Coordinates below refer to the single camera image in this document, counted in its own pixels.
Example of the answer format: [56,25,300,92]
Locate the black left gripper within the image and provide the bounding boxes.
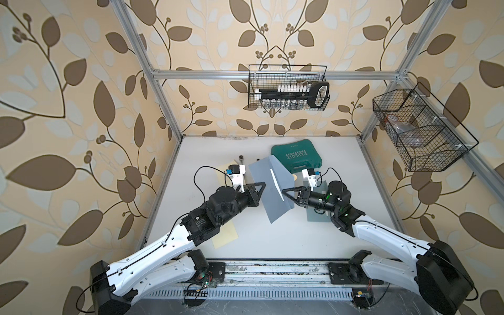
[214,180,265,227]

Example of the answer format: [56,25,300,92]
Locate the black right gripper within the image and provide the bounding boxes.
[283,186,339,215]

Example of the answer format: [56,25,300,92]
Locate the white card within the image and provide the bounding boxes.
[270,169,285,202]

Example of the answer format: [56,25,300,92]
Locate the dark grey envelope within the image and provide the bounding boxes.
[249,156,295,223]

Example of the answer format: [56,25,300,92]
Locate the light blue-grey envelope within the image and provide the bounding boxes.
[306,181,331,223]

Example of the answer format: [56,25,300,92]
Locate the cream envelope brown seal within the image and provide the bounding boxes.
[217,160,236,186]

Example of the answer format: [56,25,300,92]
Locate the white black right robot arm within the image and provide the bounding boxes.
[282,180,477,314]

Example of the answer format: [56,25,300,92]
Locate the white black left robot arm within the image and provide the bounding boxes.
[86,171,266,314]

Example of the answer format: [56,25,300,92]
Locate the cream envelope green seal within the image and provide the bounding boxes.
[211,221,238,249]

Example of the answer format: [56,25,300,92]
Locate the green plastic tool case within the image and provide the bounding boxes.
[271,139,323,174]

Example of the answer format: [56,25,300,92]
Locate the black socket set holder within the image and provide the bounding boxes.
[251,81,330,110]

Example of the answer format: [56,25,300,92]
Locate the left small circuit board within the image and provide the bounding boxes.
[182,281,209,308]

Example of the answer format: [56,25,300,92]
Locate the small circuit board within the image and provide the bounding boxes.
[182,281,209,308]
[352,289,374,309]

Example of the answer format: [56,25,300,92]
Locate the right small circuit board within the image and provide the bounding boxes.
[352,289,374,309]

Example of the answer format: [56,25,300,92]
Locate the plastic bag in basket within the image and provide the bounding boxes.
[385,114,425,148]

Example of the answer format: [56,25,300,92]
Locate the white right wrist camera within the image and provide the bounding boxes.
[302,168,320,191]

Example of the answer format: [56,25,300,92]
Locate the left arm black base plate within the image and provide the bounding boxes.
[188,250,226,284]

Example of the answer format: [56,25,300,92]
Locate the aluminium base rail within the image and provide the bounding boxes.
[143,261,380,301]

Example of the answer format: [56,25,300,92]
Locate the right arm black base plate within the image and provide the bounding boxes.
[327,250,384,285]

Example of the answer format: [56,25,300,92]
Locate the black wire basket back wall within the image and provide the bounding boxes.
[247,64,330,112]

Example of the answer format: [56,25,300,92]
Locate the black wire basket wall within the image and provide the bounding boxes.
[247,64,330,112]
[372,82,479,172]

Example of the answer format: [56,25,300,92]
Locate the black wire basket right wall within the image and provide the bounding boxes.
[372,82,479,172]

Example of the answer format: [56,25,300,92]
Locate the aluminium frame back crossbar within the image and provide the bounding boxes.
[151,70,400,81]

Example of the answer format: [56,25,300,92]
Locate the aluminium frame post left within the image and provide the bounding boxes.
[110,0,183,143]

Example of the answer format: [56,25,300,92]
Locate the aluminium frame post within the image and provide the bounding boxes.
[359,0,454,143]
[110,0,183,143]

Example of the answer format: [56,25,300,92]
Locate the aluminium frame post right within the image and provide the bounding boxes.
[359,0,454,143]

